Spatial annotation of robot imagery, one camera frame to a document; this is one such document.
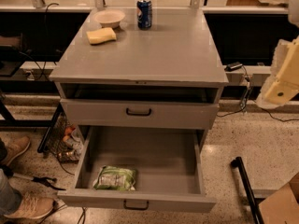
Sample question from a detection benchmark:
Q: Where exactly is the black power adapter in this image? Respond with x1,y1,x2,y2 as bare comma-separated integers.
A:
225,62,243,72

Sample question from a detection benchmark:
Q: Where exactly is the black grabber tool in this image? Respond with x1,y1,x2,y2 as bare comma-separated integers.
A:
0,165,61,190

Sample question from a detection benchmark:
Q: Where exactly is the tan shoe far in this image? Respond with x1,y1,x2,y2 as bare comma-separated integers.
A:
0,136,31,166

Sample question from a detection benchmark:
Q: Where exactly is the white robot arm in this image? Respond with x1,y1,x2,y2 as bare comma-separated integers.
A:
256,0,299,109

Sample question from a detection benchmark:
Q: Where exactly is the green jalapeno chip bag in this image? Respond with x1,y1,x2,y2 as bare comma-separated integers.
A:
93,165,136,191

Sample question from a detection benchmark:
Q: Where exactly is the jeans leg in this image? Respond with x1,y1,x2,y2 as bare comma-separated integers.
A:
0,169,22,215

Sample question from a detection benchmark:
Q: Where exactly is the open grey bottom drawer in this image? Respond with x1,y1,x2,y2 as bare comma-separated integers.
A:
58,127,216,213

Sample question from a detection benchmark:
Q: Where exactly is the grey drawer cabinet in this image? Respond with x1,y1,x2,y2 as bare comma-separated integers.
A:
49,7,229,147

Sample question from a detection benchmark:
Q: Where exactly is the blue pepsi can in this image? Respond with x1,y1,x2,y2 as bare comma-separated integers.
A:
136,0,152,30

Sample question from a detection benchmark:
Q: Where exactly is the white paper bowl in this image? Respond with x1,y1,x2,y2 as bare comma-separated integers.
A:
93,9,125,29

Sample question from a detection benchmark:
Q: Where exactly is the black metal stand leg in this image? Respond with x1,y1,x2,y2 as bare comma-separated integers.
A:
231,157,264,224

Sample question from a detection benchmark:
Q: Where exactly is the closed grey middle drawer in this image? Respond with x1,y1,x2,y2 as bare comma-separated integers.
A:
61,99,219,130

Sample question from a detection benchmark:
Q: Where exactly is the tan shoe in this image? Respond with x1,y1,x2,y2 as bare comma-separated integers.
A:
5,193,54,219
0,136,31,166

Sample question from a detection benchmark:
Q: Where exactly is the black table frame left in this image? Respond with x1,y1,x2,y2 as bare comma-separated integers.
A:
0,93,63,153

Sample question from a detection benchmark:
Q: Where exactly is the tan shoe near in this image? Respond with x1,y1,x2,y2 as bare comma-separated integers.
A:
5,193,54,219

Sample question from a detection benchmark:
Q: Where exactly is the cardboard box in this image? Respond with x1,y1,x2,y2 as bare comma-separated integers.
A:
259,173,299,224

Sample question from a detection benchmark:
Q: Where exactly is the yellow sponge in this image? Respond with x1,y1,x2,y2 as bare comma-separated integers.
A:
87,27,117,45

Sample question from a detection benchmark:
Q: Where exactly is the wire basket with items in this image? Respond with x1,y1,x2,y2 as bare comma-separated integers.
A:
47,115,83,162

